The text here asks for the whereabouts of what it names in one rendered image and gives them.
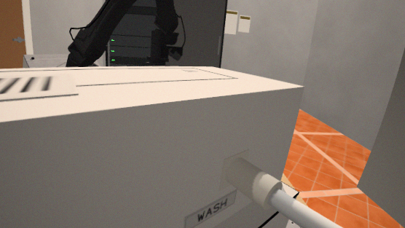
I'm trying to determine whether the white cylinder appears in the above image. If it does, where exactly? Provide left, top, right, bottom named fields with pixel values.
left=267, top=188, right=343, bottom=228

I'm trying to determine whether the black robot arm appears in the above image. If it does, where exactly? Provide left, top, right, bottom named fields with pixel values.
left=66, top=0, right=183, bottom=67

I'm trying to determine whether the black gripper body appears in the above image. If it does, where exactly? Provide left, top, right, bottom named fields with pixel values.
left=146, top=44, right=169, bottom=66

